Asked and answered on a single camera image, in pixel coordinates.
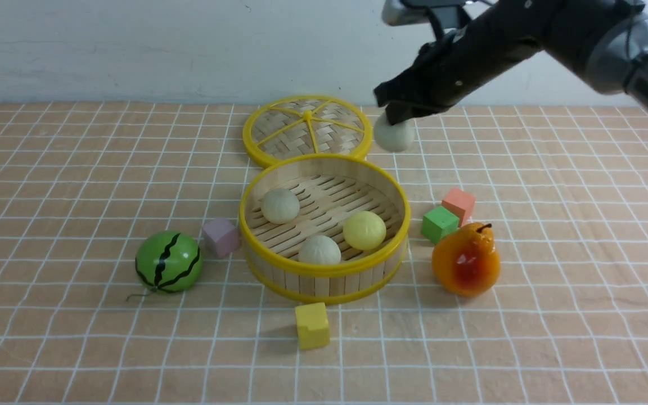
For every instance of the green wooden cube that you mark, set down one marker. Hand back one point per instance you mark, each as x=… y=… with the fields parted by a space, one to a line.
x=438 y=223

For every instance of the yellow bun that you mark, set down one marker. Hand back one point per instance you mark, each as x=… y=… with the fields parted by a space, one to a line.
x=364 y=230

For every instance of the bamboo steamer tray yellow rim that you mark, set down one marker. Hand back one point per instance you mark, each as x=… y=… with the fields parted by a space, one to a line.
x=330 y=188

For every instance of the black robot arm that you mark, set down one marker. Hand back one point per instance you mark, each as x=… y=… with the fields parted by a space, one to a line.
x=603 y=43

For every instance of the coral wooden cube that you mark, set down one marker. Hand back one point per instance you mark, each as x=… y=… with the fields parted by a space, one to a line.
x=460 y=203

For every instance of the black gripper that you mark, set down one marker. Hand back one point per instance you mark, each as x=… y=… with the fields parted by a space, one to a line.
x=466 y=53

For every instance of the checkered orange tablecloth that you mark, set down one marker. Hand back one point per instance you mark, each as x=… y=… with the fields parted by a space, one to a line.
x=81 y=184

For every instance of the green toy watermelon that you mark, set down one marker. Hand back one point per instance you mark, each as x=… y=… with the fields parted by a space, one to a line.
x=168 y=262

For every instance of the orange toy pear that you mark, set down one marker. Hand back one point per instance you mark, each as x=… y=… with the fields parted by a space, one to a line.
x=466 y=263

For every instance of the pink wooden cube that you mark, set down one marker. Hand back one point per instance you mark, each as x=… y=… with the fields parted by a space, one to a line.
x=221 y=236

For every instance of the woven bamboo steamer lid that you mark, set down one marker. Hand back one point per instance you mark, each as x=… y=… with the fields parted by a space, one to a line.
x=304 y=125

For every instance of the white bun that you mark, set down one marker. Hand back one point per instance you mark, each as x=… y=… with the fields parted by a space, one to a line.
x=319 y=249
x=280 y=206
x=393 y=138

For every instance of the yellow wooden block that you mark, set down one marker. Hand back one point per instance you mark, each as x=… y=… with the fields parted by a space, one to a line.
x=312 y=326

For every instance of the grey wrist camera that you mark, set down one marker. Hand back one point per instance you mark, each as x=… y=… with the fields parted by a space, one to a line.
x=399 y=13

